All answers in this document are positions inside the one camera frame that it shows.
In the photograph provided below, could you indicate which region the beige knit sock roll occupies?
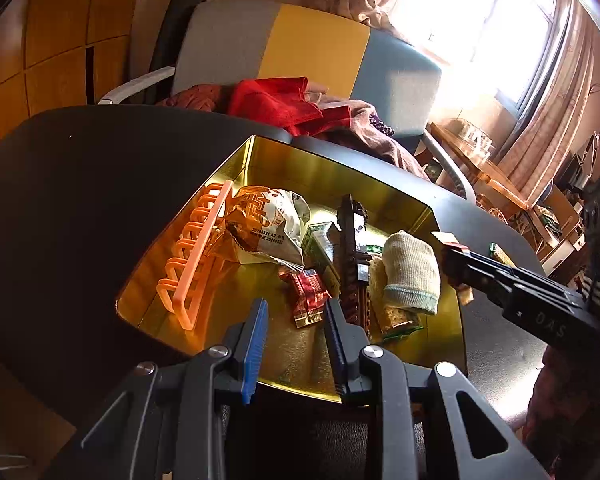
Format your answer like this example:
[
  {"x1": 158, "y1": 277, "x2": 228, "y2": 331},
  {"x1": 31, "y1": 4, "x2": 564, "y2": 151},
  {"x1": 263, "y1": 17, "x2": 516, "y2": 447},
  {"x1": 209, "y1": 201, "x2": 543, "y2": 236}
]
[{"x1": 382, "y1": 231, "x2": 441, "y2": 315}]

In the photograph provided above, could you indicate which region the large cracker pack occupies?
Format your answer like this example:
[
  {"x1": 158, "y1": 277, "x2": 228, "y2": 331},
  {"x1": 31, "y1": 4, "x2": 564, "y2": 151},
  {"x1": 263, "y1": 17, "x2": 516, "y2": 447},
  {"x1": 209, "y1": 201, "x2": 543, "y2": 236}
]
[{"x1": 367, "y1": 252, "x2": 422, "y2": 341}]

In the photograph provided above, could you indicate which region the orange plastic rack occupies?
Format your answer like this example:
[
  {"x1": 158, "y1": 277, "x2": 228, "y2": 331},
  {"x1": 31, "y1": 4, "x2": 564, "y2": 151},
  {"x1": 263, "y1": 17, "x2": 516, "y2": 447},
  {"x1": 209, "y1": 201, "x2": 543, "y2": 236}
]
[{"x1": 156, "y1": 180, "x2": 234, "y2": 332}]

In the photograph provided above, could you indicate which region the green white small carton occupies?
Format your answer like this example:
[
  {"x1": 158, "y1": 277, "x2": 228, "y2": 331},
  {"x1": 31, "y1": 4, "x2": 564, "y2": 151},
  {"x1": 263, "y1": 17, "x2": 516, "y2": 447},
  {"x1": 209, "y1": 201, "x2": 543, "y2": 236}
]
[{"x1": 301, "y1": 221, "x2": 340, "y2": 297}]

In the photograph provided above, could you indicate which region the red small snack packet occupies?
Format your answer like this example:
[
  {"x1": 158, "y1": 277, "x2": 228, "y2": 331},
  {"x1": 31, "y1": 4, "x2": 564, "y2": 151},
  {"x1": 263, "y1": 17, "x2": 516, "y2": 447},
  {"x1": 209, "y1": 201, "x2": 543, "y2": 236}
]
[{"x1": 278, "y1": 269, "x2": 332, "y2": 328}]

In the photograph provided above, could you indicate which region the orange muffin snack bag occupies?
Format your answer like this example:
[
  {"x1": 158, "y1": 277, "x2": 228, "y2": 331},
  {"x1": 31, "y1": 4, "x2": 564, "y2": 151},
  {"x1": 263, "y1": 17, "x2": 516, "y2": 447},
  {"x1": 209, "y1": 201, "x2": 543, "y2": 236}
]
[{"x1": 206, "y1": 185, "x2": 311, "y2": 271}]

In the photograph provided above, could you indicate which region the gloved right hand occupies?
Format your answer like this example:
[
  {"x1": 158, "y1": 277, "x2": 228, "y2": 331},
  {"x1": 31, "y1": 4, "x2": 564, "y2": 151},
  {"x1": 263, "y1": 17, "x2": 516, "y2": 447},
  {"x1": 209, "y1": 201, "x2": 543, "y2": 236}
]
[{"x1": 522, "y1": 347, "x2": 600, "y2": 479}]

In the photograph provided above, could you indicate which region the wooden side table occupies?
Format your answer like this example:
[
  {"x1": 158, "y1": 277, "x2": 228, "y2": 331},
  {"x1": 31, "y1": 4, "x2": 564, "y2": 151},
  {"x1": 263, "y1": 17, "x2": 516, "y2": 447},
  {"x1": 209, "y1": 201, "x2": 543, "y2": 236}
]
[{"x1": 426, "y1": 122, "x2": 531, "y2": 210}]

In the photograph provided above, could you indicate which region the clear glass tray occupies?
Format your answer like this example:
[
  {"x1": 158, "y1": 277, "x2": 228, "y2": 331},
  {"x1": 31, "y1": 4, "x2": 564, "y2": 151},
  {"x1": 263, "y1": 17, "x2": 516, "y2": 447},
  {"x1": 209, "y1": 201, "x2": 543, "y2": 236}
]
[{"x1": 456, "y1": 118, "x2": 494, "y2": 164}]

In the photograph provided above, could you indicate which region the middle window curtain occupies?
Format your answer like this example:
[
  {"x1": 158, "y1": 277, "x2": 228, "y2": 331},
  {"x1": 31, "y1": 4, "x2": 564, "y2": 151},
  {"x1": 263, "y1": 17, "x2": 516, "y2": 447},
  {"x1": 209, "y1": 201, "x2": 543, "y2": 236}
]
[{"x1": 498, "y1": 1, "x2": 594, "y2": 208}]

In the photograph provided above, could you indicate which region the pink brown cloth pile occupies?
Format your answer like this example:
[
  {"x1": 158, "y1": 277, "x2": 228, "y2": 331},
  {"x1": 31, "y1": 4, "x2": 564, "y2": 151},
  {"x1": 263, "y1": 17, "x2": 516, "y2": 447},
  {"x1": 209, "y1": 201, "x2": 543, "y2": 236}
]
[{"x1": 159, "y1": 79, "x2": 427, "y2": 179}]

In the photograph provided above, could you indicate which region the gold red tin box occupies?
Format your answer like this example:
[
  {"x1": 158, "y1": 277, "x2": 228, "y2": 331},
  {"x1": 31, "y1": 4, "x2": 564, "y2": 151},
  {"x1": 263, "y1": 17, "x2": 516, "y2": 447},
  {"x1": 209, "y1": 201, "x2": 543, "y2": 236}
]
[{"x1": 116, "y1": 136, "x2": 466, "y2": 401}]

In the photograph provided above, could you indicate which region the red cloth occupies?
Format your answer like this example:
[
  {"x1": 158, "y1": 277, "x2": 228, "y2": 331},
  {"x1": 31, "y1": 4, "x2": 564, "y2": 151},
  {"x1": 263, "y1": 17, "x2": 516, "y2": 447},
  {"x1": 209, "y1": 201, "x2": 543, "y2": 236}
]
[{"x1": 226, "y1": 77, "x2": 351, "y2": 136}]

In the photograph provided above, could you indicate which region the grey yellow blue armchair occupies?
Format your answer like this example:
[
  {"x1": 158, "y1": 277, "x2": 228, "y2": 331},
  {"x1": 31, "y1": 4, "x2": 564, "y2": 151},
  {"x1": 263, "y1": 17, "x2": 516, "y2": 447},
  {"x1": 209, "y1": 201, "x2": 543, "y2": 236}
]
[{"x1": 99, "y1": 0, "x2": 476, "y2": 202}]

